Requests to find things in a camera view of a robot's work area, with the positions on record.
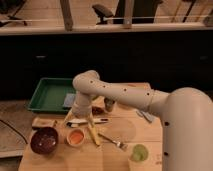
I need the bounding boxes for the grey folded cloth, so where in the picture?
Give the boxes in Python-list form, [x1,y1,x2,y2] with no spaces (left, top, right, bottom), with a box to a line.
[136,110,154,123]

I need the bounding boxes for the small dark jar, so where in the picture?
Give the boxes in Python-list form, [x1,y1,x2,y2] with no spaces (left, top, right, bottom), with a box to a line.
[104,98,115,112]

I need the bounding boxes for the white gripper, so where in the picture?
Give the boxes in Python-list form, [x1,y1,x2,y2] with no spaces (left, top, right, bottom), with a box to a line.
[64,92,95,128]

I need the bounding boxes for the wooden block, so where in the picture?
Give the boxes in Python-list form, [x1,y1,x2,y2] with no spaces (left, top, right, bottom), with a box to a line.
[32,118,57,129]

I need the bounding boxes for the yellow banana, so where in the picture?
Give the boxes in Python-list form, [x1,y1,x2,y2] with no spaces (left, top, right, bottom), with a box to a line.
[89,125,101,146]

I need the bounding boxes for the brown food item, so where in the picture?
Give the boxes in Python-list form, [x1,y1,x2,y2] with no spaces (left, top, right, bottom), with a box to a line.
[92,106,104,115]

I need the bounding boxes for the green plastic cup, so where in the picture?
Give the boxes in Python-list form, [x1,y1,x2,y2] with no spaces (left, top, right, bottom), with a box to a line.
[130,144,149,162]

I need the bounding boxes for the silver metal fork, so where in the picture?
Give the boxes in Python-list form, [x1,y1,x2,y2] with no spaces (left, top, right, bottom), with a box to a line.
[98,133,128,151]

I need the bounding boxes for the black white marker pen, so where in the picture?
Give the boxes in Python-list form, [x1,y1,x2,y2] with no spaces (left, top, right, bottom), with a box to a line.
[67,118,108,128]

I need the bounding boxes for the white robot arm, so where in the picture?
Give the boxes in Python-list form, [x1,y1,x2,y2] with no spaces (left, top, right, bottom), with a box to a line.
[65,70,213,171]

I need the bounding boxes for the dark red bowl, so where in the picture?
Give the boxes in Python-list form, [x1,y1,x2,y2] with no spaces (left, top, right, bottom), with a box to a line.
[30,127,59,155]

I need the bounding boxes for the black floor cable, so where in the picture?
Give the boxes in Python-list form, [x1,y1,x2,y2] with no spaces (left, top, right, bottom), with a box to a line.
[0,118,29,145]

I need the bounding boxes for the black office chair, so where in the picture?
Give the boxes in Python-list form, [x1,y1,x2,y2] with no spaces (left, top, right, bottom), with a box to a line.
[92,4,113,24]

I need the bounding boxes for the green plastic tray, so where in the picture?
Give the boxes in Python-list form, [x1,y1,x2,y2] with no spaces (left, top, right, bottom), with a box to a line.
[28,78,75,114]

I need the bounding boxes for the red yellow apple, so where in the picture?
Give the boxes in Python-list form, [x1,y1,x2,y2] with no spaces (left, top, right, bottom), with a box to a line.
[69,132,84,144]

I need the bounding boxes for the blue sponge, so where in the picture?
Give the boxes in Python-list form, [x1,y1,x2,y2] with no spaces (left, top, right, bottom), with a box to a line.
[63,93,75,108]

